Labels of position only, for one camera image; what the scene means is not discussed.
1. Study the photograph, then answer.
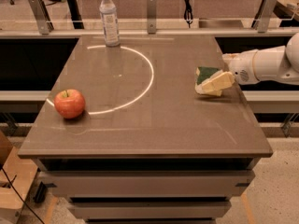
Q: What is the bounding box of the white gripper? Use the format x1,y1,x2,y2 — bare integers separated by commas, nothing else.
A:
200,49,259,93

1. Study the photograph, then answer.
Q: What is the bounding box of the grey table cabinet with drawers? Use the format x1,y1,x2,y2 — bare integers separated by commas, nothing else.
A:
19,35,272,224

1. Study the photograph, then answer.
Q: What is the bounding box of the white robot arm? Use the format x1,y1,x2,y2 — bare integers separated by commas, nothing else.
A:
195,34,299,96

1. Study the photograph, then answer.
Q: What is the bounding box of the wooden box at left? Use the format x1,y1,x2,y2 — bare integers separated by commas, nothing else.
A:
0,132,37,224

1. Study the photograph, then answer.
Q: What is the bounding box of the middle metal rail bracket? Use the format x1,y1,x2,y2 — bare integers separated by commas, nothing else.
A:
147,0,157,34

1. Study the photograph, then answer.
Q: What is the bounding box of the green and yellow sponge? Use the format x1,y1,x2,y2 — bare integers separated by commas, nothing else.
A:
195,66,221,96

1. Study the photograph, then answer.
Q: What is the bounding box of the right metal rail bracket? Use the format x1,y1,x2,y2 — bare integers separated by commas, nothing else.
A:
256,0,277,33

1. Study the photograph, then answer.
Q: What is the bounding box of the metal rail bracket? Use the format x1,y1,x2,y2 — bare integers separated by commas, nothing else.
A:
256,0,277,33
28,0,50,35
147,0,157,34

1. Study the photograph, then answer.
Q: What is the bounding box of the left metal rail bracket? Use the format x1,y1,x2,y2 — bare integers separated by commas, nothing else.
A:
28,0,50,35

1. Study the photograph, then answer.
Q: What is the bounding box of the black hanging cable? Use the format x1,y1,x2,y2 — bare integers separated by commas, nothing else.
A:
182,0,194,29

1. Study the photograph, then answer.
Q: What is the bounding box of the clear blue plastic bottle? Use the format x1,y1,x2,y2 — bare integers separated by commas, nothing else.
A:
99,0,120,47

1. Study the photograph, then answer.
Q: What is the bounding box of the black cable on floor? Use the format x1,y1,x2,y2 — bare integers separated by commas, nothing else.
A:
0,166,46,224

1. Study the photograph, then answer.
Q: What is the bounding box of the red apple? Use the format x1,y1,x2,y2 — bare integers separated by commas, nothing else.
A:
54,89,85,119

